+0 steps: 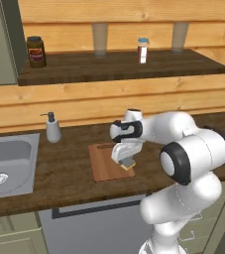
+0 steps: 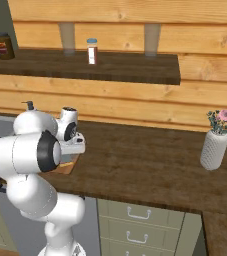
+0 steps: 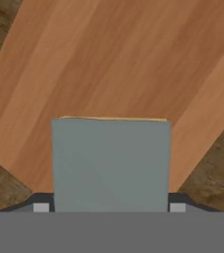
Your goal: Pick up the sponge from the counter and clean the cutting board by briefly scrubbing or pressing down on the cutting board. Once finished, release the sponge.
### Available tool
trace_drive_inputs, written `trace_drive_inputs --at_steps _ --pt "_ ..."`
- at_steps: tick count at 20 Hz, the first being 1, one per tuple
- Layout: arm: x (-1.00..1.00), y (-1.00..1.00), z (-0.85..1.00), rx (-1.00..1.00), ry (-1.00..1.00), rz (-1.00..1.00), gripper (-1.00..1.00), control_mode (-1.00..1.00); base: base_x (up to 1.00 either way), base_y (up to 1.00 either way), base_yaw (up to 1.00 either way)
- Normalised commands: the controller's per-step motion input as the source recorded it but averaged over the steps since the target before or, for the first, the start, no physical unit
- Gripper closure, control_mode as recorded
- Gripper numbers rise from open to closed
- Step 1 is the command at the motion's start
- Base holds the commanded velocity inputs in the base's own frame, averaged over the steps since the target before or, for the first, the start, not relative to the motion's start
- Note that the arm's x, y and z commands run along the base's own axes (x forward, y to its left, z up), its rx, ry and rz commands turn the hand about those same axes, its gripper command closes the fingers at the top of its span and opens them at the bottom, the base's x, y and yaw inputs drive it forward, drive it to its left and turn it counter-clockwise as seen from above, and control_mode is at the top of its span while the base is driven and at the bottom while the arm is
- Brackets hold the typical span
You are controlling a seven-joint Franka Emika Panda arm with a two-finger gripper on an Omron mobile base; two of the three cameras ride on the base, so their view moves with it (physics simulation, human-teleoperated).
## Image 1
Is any grey soap dispenser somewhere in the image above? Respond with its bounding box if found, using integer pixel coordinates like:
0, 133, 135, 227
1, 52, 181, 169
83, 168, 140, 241
40, 111, 62, 144

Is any grey dishwasher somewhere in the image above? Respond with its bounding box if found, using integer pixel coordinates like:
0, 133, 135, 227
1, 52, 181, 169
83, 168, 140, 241
38, 193, 156, 254

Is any steel sink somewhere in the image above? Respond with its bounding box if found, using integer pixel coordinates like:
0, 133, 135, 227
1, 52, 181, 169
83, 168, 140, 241
0, 132, 41, 200

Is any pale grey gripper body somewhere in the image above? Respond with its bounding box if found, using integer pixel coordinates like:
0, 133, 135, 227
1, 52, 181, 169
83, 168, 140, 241
111, 140, 144, 166

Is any grey-green wall cupboard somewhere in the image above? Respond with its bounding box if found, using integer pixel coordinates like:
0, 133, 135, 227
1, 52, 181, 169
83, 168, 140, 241
0, 0, 29, 87

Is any beige shelf bracket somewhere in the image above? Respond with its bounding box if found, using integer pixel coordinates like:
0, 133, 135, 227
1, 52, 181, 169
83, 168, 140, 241
91, 22, 109, 58
170, 21, 190, 54

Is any spice bottle with blue lid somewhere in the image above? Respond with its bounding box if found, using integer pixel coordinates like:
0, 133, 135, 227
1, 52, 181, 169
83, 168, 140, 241
137, 37, 150, 64

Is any yellow sponge with grey top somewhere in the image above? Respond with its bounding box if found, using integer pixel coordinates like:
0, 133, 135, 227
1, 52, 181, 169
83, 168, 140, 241
118, 157, 138, 172

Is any white drawer handle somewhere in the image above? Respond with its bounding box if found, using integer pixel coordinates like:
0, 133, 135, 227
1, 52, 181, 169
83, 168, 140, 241
178, 230, 196, 243
188, 212, 204, 223

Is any dark wooden shelf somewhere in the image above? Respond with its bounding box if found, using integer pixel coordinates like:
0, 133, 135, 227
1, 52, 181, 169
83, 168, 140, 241
17, 49, 225, 87

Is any grey-green drawer unit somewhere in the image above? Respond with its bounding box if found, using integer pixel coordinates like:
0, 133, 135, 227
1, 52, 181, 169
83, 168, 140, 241
177, 180, 225, 254

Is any wooden cutting board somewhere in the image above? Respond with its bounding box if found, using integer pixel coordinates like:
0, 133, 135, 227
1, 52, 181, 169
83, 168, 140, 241
87, 142, 137, 184

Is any dark dishwasher handle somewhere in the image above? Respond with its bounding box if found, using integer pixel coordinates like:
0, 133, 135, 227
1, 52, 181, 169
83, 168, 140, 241
52, 199, 147, 220

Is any grey-green base cupboard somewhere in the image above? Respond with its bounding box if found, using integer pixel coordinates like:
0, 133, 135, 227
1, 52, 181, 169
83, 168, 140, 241
0, 211, 50, 254

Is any brown jar with dark lid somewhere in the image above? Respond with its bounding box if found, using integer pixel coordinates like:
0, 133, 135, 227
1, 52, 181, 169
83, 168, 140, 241
26, 36, 48, 69

